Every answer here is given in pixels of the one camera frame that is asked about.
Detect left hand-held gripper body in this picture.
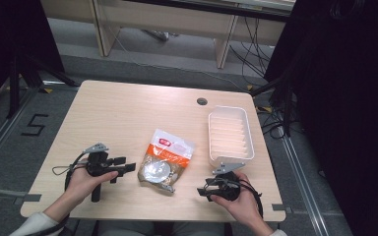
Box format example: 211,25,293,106
83,142,113,203

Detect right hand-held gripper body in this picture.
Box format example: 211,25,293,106
212,162,246,203

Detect person's right hand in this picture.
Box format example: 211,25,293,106
210,170,264,227

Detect person's left hand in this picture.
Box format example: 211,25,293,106
65,159,120,208

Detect clear bag with orange label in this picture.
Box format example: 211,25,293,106
137,128,196,195

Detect white plastic basket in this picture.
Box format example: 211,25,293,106
208,104,256,169

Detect grey tape strip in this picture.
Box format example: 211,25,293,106
12,193,42,207
271,203,293,214

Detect person's legs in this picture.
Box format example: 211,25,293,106
96,219,234,236

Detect black tape floor mark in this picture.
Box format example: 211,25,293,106
20,113,50,138

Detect black metal stand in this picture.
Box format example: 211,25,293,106
250,74,297,138
5,53,81,120

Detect grey power strip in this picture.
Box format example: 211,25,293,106
140,29,180,42

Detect light wooden desk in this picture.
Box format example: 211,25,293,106
39,0,297,70

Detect black curtain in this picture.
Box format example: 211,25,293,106
263,0,378,236
0,0,66,121

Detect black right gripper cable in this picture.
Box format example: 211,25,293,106
238,178,265,218

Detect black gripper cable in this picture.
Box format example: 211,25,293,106
238,178,265,218
29,152,91,236

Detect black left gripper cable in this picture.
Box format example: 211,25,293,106
29,152,91,236

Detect thin grey wire loop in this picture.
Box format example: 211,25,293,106
51,163,81,177

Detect metal floor rail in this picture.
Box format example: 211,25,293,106
0,86,47,176
279,133,335,236

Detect grey floor cable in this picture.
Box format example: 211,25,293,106
109,24,248,92

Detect black floor cables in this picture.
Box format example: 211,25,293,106
228,15,289,141

